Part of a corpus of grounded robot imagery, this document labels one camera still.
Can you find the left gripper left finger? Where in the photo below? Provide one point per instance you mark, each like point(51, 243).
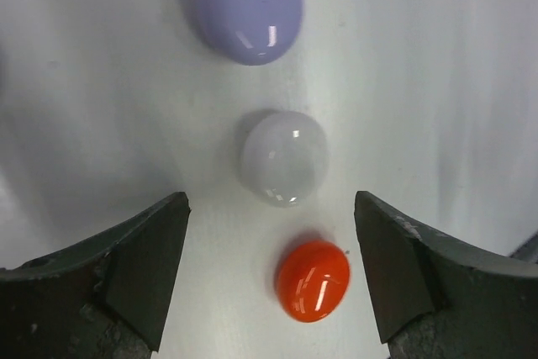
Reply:
point(107, 296)

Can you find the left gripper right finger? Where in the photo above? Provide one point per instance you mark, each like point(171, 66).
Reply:
point(435, 296)

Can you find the purple earbud case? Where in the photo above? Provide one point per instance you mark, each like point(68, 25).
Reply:
point(247, 32)

